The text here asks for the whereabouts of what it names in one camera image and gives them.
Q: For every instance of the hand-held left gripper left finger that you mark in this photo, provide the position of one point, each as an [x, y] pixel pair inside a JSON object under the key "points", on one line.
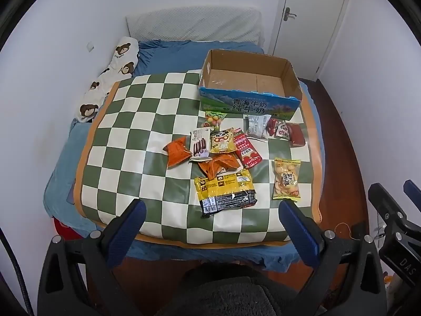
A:
{"points": [[129, 228]]}

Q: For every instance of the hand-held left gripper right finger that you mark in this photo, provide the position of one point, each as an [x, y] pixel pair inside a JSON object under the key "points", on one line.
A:
{"points": [[300, 229]]}

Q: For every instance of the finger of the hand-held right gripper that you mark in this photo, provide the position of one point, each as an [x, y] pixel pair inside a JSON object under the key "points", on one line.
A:
{"points": [[386, 204], [412, 189]]}

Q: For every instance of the yellow biscuit packet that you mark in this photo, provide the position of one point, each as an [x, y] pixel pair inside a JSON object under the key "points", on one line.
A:
{"points": [[286, 179]]}

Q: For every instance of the yellow black snack packet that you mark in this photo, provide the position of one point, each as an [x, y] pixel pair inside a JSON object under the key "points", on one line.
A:
{"points": [[223, 191]]}

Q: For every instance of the orange chip packet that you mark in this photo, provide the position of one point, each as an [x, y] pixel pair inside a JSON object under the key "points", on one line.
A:
{"points": [[217, 166], [177, 153]]}

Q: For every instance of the dark red snack packet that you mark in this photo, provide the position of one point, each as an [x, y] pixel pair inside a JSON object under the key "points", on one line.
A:
{"points": [[297, 135]]}

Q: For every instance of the red white snack packet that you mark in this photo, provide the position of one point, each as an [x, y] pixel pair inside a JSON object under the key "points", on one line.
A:
{"points": [[279, 128]]}

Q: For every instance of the white chocolate cookie packet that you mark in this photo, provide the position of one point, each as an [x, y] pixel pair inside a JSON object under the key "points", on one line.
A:
{"points": [[199, 144]]}

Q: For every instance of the white grey snack packet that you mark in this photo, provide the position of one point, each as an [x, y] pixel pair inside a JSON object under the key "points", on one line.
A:
{"points": [[256, 126]]}

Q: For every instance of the yellow panda snack packet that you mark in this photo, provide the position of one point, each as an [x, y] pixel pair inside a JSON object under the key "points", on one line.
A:
{"points": [[222, 141]]}

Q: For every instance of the colourful candy bag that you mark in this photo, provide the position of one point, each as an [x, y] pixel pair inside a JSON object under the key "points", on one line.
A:
{"points": [[215, 119]]}

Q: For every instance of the cardboard box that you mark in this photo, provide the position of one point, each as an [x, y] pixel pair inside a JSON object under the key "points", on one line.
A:
{"points": [[250, 79]]}

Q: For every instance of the red storage box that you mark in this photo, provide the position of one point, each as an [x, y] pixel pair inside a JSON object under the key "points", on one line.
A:
{"points": [[64, 228]]}

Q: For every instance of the green white checkered mat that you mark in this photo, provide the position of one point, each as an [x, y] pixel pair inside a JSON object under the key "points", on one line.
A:
{"points": [[138, 131]]}

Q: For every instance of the bear print pillow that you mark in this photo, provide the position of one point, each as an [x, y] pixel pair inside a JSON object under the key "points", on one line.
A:
{"points": [[108, 75]]}

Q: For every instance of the blue bedsheet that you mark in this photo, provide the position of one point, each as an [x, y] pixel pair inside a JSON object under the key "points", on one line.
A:
{"points": [[164, 54]]}

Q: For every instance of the white door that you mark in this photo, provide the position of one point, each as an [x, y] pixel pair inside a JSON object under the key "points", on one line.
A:
{"points": [[312, 23]]}

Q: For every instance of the white pillow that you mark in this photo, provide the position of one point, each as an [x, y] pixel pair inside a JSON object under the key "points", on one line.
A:
{"points": [[194, 24]]}

